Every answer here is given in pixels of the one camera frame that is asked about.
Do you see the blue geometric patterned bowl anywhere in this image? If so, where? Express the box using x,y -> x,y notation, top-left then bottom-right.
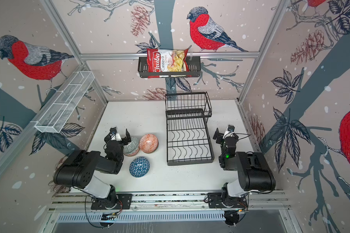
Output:
129,157 -> 150,178

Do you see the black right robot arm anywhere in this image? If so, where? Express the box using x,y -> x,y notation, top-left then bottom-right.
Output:
213,125 -> 276,208

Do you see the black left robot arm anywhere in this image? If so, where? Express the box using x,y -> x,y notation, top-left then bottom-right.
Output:
53,127 -> 131,210

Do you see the black two-tier dish rack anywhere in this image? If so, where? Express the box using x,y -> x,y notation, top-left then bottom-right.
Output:
165,92 -> 214,166

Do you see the grey green patterned bowl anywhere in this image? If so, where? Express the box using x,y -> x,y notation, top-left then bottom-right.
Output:
123,137 -> 140,156

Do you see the red cassava chips bag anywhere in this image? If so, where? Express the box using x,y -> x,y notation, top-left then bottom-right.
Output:
146,49 -> 189,73

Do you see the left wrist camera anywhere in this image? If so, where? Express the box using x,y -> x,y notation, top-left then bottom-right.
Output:
109,127 -> 117,141

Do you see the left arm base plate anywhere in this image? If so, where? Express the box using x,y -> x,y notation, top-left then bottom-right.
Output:
91,193 -> 133,211

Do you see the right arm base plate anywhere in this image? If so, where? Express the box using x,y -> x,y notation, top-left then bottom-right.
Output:
204,192 -> 248,209

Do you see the white mesh wall shelf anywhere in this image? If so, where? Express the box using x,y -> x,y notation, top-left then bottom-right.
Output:
35,71 -> 95,133

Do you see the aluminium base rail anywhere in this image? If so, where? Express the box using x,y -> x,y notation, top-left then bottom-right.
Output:
51,189 -> 289,212

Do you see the black wall basket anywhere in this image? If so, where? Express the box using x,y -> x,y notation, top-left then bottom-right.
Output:
138,56 -> 201,78

